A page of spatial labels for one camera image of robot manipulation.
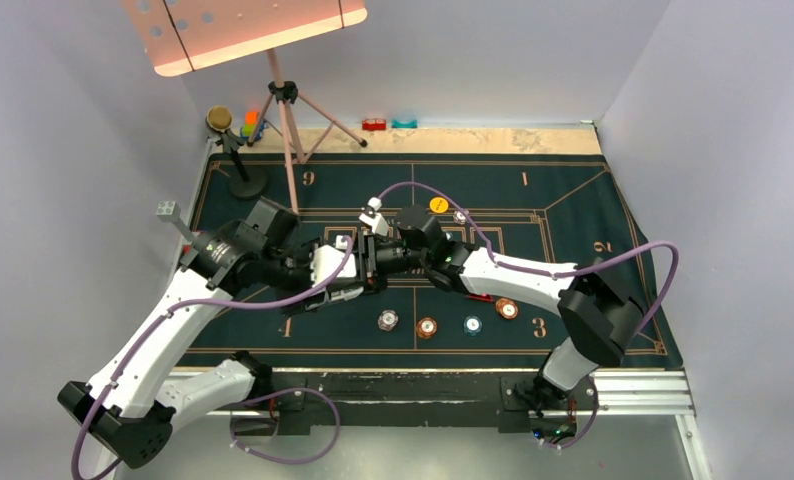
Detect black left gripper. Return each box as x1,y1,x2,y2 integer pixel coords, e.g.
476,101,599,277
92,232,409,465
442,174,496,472
258,236,331,315

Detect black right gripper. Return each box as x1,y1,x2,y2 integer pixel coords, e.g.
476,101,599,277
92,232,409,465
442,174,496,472
328,230,429,298

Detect yellow round button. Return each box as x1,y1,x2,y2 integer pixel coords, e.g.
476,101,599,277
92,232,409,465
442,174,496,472
428,196,450,214

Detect white purple poker chip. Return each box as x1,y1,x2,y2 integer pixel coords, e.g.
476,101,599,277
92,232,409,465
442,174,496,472
453,210,469,225

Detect orange chip stack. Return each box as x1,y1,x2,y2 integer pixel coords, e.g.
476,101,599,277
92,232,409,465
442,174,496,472
416,317,438,339

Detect teal chip stack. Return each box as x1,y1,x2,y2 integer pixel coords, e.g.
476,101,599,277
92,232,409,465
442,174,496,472
463,316,483,336

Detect orange poker chip pile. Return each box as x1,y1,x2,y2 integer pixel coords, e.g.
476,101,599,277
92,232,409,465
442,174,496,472
495,298,519,320

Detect blue playing card deck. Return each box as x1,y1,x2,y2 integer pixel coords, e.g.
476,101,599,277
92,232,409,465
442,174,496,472
303,287,364,312

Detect black red all-in triangle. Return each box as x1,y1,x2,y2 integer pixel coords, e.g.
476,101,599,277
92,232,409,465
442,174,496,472
466,294,496,303

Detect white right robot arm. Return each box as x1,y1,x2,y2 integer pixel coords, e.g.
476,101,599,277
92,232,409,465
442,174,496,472
359,198,646,407

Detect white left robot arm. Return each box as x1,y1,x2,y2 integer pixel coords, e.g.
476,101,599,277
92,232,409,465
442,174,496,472
57,198,356,469

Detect small microphone on stand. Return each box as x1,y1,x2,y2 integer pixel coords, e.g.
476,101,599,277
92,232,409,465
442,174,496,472
205,106,269,200

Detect cyan toy block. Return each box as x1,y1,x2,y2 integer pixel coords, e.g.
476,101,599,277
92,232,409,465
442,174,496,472
391,118,418,129

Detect red toy block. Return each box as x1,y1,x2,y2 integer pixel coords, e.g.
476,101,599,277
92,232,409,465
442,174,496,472
361,118,388,131

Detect green poker table mat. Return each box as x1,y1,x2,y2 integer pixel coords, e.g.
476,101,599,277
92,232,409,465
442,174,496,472
182,153,646,369

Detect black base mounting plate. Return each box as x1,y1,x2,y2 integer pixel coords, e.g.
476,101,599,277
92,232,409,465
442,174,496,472
224,357,600,437

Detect grey lego brick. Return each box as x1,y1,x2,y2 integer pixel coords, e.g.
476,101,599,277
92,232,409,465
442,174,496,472
156,200,196,245

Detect orange green toy blocks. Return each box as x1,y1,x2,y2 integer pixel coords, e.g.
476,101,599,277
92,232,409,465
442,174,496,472
239,110,267,141

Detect pink music stand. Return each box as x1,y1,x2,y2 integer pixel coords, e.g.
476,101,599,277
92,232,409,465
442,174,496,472
119,0,370,227

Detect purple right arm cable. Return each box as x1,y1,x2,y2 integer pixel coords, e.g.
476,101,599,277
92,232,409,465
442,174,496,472
377,181,681,452

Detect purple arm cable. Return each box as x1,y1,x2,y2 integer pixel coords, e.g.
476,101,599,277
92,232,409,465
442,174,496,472
377,181,681,452
70,235,357,480

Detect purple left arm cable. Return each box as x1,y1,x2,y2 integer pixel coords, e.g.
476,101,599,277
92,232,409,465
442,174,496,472
70,235,357,480

